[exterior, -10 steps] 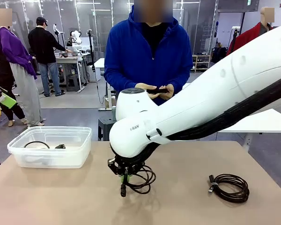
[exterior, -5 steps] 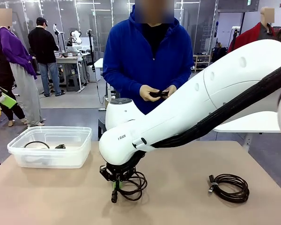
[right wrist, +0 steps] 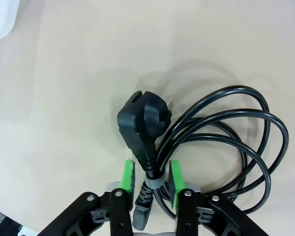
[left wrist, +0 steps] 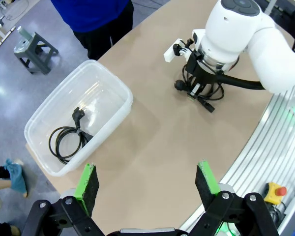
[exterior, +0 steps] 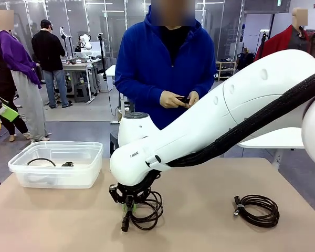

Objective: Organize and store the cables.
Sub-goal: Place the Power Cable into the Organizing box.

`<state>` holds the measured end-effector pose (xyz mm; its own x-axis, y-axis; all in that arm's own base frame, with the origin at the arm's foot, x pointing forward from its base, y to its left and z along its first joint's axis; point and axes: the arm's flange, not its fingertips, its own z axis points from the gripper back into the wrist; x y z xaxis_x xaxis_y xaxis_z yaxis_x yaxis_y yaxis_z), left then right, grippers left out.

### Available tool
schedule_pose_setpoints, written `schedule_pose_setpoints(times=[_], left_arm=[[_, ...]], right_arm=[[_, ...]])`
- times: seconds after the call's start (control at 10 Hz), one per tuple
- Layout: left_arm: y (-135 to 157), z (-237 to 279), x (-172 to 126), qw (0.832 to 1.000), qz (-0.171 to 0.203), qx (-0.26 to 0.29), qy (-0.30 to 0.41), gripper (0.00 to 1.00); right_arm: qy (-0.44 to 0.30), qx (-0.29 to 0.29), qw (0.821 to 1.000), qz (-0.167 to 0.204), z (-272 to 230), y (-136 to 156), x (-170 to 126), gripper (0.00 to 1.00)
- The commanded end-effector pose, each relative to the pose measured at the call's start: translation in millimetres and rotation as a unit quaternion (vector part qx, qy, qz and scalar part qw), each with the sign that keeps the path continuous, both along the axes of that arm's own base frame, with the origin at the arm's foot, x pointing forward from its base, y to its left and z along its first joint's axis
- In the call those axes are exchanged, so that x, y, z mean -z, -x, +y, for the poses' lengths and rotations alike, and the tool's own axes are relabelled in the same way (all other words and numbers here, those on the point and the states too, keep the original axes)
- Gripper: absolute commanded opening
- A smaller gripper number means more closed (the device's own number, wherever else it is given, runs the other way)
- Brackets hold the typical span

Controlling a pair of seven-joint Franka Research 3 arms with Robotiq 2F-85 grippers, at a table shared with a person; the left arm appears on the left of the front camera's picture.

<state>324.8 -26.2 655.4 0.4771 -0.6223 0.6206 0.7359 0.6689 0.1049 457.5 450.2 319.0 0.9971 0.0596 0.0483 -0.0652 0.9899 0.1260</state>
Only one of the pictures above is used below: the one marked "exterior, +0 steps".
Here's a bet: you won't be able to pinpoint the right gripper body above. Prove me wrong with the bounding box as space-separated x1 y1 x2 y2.
115 181 154 204

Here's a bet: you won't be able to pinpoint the black USB extension cable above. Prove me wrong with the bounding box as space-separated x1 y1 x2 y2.
120 190 164 232

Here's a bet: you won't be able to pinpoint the black power cable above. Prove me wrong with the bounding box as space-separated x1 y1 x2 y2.
26 158 76 168

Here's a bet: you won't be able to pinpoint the black USB cable grey strap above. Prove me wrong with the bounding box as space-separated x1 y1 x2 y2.
233 194 280 228

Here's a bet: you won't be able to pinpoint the blue sleeved right forearm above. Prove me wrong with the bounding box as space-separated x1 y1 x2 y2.
114 76 165 102

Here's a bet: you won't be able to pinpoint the blue sleeved left forearm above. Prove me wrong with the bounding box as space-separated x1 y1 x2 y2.
196 70 217 99

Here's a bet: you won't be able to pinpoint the person's right hand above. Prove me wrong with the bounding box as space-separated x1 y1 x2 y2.
159 90 190 109

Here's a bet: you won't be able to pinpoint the person's left hand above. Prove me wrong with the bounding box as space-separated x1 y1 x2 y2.
185 91 200 108

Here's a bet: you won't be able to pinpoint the mannequin purple shirt grey trousers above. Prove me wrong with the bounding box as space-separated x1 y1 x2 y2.
0 9 52 142

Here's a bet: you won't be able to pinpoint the clear plastic storage container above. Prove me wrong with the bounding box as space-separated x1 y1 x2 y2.
7 141 104 189

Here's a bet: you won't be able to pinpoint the man black jacket cap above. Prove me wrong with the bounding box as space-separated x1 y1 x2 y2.
31 18 74 109

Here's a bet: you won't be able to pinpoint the grey step stool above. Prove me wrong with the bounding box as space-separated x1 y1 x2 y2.
73 82 92 103

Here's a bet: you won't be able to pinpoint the grey workbench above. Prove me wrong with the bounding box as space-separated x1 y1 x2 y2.
61 56 102 104

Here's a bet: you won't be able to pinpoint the person in blue hoodie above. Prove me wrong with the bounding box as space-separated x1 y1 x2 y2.
114 0 217 131

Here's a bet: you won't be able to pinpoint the right arm black braided sleeve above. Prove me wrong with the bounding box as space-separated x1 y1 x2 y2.
146 67 315 184

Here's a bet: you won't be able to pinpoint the white side table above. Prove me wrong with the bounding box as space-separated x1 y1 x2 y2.
237 127 305 171

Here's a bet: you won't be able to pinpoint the wooden shoe rack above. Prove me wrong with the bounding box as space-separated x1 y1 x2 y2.
215 60 237 81

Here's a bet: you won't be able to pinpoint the mannequin with red shawl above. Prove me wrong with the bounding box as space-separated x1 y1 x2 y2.
254 7 315 61

